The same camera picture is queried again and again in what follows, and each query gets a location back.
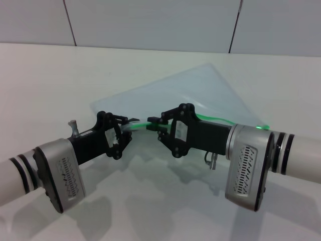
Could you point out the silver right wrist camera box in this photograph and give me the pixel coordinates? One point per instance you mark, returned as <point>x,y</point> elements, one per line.
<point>247,165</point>

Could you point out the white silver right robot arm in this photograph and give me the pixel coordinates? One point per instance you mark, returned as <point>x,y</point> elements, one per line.
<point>301,155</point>

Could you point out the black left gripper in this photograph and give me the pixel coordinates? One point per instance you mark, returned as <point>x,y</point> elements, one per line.
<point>92,143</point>

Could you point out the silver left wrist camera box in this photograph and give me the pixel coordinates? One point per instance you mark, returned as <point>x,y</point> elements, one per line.
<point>62,173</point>

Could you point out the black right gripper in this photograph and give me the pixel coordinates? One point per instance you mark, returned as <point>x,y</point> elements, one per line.
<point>205,135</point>

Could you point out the clear green-zipper document bag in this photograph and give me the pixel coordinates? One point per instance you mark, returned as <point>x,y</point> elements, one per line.
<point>190,88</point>

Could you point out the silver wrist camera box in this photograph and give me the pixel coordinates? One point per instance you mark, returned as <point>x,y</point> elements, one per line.
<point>247,165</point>
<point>62,173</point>

